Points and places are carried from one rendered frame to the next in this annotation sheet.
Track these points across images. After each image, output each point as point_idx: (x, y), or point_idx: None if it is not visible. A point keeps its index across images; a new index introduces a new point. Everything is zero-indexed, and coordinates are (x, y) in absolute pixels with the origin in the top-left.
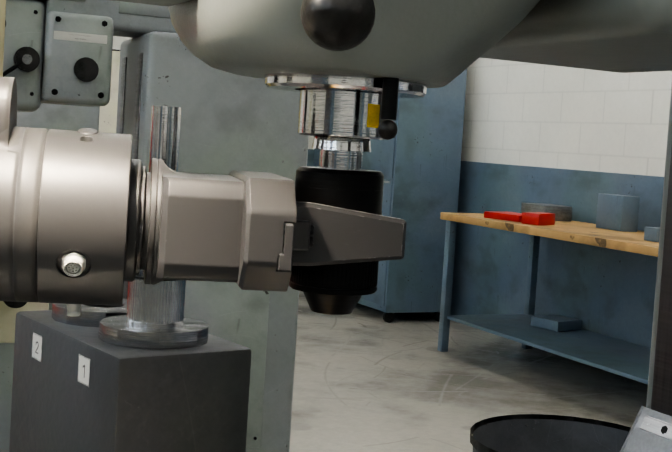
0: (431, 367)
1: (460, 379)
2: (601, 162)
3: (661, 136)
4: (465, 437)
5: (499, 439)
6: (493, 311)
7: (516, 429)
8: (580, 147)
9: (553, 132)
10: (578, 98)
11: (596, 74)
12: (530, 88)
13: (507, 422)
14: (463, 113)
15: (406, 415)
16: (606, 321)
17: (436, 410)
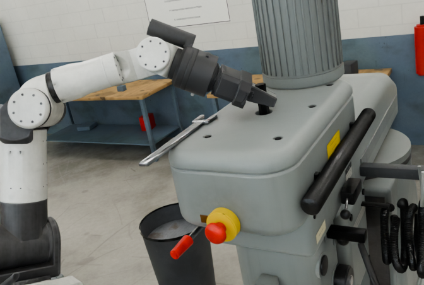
0: (47, 165)
1: (63, 166)
2: (81, 57)
3: (103, 42)
4: (86, 197)
5: (144, 226)
6: (53, 125)
7: (148, 219)
8: (69, 52)
9: (54, 47)
10: (60, 31)
11: (65, 20)
12: (35, 29)
13: (145, 219)
14: (6, 46)
15: (57, 197)
16: (105, 118)
17: (66, 188)
